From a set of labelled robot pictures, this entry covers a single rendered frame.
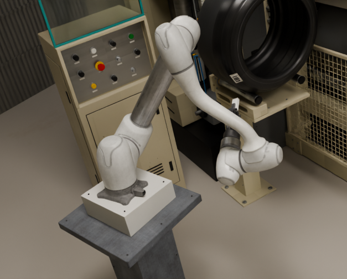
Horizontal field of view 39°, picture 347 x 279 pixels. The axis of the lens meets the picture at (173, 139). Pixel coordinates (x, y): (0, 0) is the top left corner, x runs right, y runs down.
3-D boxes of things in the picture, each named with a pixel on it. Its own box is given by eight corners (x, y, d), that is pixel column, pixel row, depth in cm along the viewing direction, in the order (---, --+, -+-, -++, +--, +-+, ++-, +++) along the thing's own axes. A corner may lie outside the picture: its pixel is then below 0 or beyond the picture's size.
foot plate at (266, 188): (221, 188, 339) (220, 185, 338) (252, 171, 347) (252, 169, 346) (243, 207, 317) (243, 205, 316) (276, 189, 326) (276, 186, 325)
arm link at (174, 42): (193, 67, 186) (200, 53, 197) (172, 24, 179) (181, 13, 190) (163, 78, 192) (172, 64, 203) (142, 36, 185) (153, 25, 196)
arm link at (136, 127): (102, 155, 235) (118, 132, 253) (132, 171, 236) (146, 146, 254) (165, 17, 192) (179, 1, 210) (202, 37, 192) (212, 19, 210)
